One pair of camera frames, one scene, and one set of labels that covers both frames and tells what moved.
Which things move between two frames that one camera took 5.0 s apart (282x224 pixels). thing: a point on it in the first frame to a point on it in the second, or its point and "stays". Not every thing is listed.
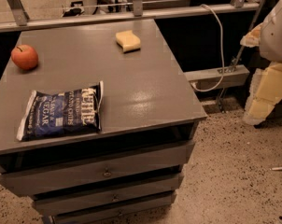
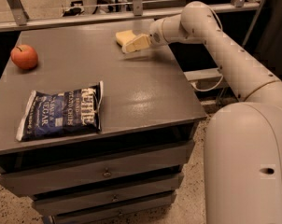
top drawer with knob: [97, 171] stays
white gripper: [277, 38] to [156, 35]
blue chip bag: [49, 114] stays
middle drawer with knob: [107, 195] stays
